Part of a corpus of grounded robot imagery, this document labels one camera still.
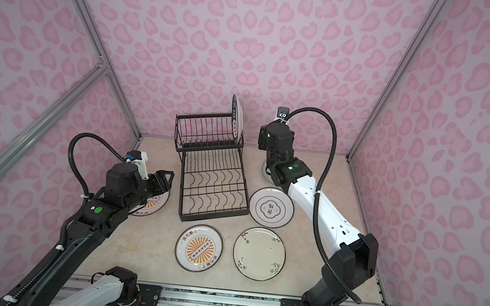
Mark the dark green rim plate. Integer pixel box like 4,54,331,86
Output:
231,95,244,144

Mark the white plate quatrefoil emblem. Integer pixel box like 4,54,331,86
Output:
249,187,295,229

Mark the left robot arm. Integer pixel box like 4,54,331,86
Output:
0,162,174,306

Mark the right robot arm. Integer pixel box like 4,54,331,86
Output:
258,120,379,306

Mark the orange sunburst plate left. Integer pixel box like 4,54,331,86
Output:
130,192,170,217

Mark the orange sunburst plate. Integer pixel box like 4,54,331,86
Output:
174,225,223,273
130,192,170,217

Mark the light blue flower plate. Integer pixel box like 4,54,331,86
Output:
262,161,274,185

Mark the orange sunburst plate centre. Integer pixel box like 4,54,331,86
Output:
174,225,223,273

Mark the cream floral rim plate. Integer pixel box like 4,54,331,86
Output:
233,227,286,282

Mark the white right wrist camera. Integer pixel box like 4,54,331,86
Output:
276,107,290,123

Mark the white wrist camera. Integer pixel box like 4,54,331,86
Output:
125,150,149,180
276,107,290,123

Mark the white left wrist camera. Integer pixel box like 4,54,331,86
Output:
125,150,149,180

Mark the black wire dish rack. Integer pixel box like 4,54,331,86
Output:
175,113,249,222

